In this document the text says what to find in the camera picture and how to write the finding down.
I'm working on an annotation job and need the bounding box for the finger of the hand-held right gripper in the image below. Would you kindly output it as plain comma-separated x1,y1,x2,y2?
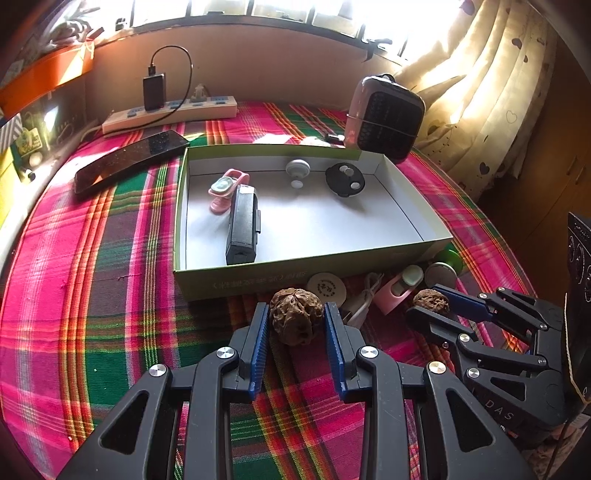
406,307,555,384
433,285,566,344

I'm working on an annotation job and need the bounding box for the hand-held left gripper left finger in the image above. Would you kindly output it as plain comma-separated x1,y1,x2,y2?
55,302,271,480

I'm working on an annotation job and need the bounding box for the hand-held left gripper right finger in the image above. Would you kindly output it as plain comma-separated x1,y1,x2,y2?
323,302,536,480

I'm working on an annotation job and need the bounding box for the brown walnut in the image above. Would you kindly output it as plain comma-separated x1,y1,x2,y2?
269,287,319,344
412,288,451,317

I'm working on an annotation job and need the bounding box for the white and green spool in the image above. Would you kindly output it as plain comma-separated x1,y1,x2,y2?
424,247,464,289

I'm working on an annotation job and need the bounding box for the pink clip with green pad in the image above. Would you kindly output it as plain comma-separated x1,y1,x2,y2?
373,264,424,315
208,169,251,214

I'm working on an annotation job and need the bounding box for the white charging cable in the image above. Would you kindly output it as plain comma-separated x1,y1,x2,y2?
342,272,384,328

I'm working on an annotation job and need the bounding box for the white round cap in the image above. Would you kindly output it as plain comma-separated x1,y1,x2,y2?
306,272,347,306

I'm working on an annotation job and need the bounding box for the green and white cardboard box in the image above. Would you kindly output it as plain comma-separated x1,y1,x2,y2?
173,144,454,302

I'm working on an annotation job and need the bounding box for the black rectangular device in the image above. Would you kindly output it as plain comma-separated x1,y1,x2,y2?
225,184,263,266

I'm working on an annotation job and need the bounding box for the black and white round disc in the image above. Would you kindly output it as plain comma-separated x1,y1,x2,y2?
324,162,366,198

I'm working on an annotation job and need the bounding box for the white mushroom-shaped knob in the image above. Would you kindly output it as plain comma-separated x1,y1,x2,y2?
285,159,311,189

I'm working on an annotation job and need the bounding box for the pink and green plaid tablecloth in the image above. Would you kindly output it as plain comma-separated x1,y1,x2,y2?
0,99,541,480

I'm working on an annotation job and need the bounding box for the small pink grilled heater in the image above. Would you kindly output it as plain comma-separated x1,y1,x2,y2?
344,74,426,166

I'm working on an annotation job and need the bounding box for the cream heart-print curtain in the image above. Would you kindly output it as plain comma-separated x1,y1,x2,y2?
392,0,559,199

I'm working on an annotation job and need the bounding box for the black smartphone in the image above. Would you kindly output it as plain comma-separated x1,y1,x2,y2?
74,129,190,195

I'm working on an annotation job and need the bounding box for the beige power strip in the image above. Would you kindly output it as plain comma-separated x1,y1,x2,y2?
102,96,238,136

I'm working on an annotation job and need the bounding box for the black window latch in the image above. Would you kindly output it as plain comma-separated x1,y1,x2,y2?
362,37,393,61

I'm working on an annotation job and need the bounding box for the black charger adapter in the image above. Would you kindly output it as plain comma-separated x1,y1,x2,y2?
142,71,167,112

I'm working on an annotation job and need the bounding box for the yellow box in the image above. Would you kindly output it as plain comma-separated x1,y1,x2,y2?
0,148,17,232

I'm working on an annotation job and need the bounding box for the window with metal bars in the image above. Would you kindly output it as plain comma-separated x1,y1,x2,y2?
90,0,444,61

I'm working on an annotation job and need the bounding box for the orange box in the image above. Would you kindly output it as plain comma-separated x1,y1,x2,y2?
0,44,97,118

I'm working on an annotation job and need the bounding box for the black charger cable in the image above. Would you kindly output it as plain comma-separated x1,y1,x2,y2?
148,45,193,125

